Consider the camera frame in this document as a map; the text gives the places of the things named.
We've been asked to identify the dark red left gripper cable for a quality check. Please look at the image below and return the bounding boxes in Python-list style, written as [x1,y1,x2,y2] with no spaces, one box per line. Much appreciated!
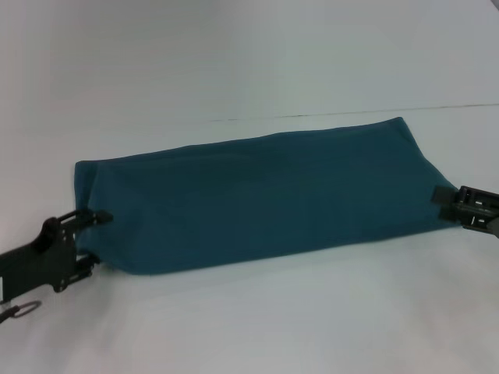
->
[0,299,42,325]

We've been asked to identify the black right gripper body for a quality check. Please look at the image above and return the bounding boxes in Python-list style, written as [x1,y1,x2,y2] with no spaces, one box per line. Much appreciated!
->
[438,185,499,238]

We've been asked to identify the teal blue shirt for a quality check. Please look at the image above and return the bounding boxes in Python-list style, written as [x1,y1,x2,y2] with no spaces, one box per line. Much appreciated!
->
[73,116,459,276]

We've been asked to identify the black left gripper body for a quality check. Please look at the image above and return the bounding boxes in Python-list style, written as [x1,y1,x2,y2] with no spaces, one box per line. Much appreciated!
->
[0,213,79,303]

